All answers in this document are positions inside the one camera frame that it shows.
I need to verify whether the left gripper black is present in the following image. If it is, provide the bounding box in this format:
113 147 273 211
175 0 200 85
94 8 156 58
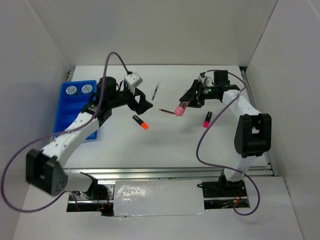
108 86 154 117

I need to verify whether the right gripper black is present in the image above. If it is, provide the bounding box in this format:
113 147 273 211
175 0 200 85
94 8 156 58
179 79 217 109

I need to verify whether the pink eraser tube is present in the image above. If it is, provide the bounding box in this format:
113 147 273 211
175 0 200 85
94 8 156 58
174 101 190 117

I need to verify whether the orange black highlighter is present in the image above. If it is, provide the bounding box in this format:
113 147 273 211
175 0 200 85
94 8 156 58
132 115 149 130

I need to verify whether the pink black highlighter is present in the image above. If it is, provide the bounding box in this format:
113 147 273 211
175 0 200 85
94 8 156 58
203 111 213 128

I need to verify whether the blue white round jar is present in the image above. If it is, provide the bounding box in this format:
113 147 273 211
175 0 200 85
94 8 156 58
65 85 79 97
81 84 94 95

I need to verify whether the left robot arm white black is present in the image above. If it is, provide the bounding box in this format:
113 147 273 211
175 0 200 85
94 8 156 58
25 72 153 200

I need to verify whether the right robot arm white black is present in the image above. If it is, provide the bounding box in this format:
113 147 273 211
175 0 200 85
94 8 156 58
175 69 272 196

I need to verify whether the orange pen refill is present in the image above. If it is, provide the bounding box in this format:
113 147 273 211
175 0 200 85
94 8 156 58
159 108 176 115

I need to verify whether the blue pen refill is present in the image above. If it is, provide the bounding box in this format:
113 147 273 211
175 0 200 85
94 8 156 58
151 82 161 101

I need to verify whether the blue compartment bin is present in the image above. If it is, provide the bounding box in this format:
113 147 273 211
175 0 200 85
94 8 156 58
53 80 97 133

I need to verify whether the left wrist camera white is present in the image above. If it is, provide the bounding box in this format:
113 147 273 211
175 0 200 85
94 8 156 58
124 72 143 88

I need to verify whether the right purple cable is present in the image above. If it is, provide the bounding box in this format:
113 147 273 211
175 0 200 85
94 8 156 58
196 69 261 216

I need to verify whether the purple cable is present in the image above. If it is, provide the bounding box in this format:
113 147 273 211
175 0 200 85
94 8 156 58
0 51 131 213
196 69 261 216

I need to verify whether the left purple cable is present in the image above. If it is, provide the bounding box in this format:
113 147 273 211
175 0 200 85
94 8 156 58
0 51 131 213

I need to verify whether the aluminium rail frame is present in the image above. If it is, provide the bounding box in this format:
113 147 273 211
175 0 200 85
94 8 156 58
38 66 280 183

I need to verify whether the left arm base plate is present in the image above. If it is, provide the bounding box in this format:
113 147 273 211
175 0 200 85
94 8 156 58
66 184 115 217

